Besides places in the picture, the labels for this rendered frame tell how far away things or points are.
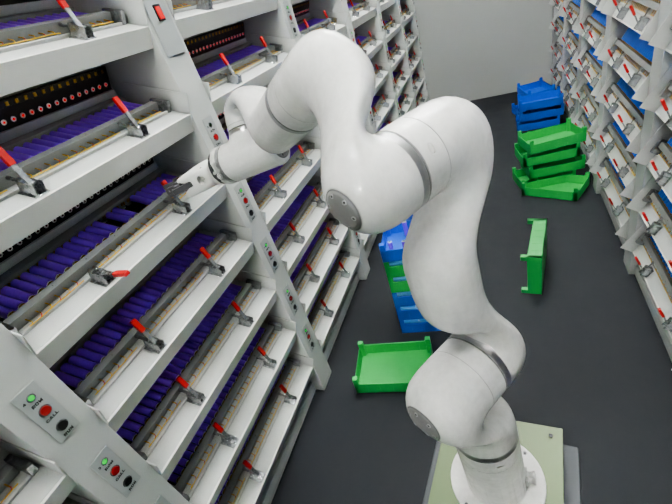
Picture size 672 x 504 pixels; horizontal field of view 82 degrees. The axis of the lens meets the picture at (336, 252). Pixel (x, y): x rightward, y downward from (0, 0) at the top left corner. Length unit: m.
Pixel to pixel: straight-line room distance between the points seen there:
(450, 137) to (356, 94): 0.11
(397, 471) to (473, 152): 1.15
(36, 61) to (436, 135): 0.70
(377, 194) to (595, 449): 1.23
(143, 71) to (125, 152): 0.28
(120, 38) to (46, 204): 0.40
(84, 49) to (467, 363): 0.90
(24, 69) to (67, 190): 0.20
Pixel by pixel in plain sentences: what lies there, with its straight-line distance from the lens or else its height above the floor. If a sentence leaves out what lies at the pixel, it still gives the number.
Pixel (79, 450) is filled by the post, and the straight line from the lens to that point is 0.90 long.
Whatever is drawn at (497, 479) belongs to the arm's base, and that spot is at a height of 0.48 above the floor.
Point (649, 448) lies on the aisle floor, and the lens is 1.53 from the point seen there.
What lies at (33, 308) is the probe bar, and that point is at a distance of 0.88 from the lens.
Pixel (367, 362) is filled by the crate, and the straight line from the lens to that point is 1.71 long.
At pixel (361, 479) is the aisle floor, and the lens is 1.47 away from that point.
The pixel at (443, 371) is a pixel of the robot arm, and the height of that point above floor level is 0.77.
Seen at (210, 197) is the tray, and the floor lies 0.95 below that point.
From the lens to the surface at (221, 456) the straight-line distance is 1.24.
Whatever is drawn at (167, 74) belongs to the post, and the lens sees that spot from 1.11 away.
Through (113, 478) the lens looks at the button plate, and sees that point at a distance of 0.97.
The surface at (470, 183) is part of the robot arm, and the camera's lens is 0.50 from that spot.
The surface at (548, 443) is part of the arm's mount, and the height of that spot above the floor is 0.36.
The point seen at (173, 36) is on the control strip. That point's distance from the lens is 1.14.
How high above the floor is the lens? 1.29
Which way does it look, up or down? 32 degrees down
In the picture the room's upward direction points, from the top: 19 degrees counter-clockwise
